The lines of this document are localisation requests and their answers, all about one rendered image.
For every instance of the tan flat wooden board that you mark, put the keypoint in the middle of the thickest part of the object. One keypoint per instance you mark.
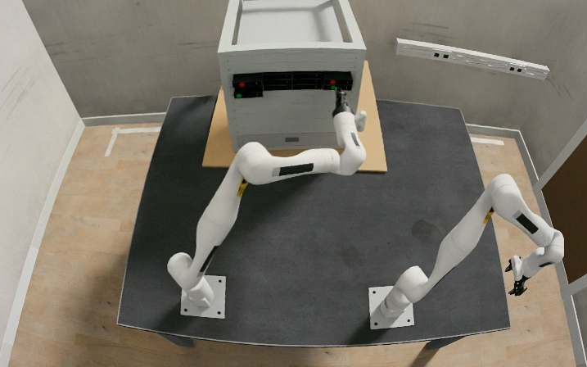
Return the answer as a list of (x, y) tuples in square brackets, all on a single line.
[(219, 150)]

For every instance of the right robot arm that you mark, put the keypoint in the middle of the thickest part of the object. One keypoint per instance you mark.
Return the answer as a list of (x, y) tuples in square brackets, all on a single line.
[(503, 197)]

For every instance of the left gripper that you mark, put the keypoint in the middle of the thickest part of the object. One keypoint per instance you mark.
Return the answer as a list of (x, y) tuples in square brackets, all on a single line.
[(341, 103)]

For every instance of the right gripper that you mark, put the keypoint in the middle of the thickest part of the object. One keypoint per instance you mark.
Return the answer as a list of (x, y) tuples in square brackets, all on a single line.
[(517, 284)]

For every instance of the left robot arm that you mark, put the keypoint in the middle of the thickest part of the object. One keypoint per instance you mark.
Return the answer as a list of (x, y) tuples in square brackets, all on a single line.
[(253, 164)]

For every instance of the white metal rack frame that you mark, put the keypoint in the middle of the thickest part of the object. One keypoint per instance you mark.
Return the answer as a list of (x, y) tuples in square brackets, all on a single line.
[(288, 119)]

